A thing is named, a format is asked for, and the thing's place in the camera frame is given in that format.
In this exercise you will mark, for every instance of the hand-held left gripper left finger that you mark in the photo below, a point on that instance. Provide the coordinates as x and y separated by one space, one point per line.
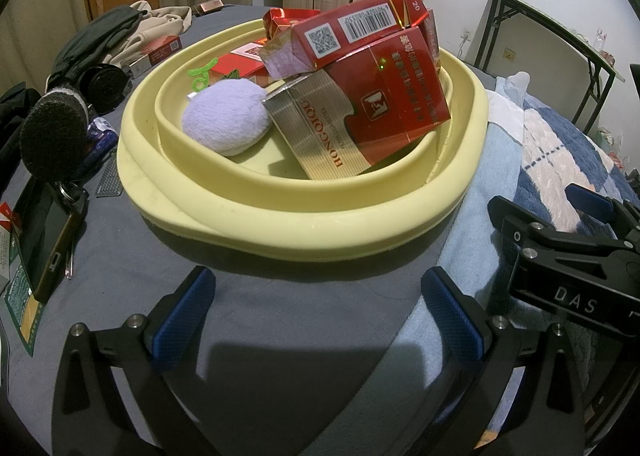
185 316

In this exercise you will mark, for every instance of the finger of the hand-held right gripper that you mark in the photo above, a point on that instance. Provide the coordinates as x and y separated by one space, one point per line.
590 203
550 233

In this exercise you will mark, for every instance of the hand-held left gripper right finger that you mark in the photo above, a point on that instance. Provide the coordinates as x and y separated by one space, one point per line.
452 316

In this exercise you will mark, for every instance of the yellow plastic basin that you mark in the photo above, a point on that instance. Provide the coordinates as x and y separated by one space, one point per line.
300 236

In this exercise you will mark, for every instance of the black foam roll grey band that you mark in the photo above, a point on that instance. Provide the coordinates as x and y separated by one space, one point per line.
52 135

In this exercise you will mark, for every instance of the small red cigarette pack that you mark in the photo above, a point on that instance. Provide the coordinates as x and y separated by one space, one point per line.
287 23
432 40

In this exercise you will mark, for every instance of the red gold striped cigarette pack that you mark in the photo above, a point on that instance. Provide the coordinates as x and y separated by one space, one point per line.
360 105

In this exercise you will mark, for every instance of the red and white cigarette pack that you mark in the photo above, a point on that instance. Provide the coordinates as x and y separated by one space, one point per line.
240 63

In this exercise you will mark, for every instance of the dark red cigarette pack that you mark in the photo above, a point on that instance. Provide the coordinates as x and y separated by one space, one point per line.
360 35

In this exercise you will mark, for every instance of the light blue towel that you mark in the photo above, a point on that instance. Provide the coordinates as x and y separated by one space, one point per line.
480 216

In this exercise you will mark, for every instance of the grey bed sheet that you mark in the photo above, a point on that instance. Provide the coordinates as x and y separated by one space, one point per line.
300 311

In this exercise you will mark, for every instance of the white tissue paper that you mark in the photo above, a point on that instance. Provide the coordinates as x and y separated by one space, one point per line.
507 100

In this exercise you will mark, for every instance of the grey mesh piece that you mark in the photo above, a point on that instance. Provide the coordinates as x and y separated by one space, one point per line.
110 180

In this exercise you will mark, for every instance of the black smartphone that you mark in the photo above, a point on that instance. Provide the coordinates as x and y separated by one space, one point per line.
42 241

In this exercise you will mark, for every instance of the clear plastic bottle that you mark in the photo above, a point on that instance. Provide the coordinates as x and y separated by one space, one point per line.
601 38

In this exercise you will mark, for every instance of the green and white packet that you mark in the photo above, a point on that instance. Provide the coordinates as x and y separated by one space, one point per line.
17 296

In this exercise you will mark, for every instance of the black folding table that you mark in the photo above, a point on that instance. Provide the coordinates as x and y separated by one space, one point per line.
575 33

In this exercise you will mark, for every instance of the blue foil packet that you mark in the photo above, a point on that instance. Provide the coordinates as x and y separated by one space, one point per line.
102 138

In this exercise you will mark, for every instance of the black round case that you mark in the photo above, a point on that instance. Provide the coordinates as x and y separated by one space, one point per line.
102 85

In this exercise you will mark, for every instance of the red white-ended cigarette pack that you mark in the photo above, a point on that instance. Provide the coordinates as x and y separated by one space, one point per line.
157 53

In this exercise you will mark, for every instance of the dark green cloth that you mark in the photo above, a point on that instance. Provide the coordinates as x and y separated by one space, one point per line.
95 40

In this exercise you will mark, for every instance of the beige cloth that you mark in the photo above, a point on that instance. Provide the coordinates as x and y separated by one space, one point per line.
160 23

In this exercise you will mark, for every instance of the brown red cigarette pack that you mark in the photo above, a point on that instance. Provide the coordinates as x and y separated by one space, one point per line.
207 7

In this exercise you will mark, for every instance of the yellow wall outlet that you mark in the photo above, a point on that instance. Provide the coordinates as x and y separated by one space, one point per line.
509 54

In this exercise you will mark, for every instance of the white wall socket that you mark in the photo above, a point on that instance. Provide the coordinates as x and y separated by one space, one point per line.
466 34

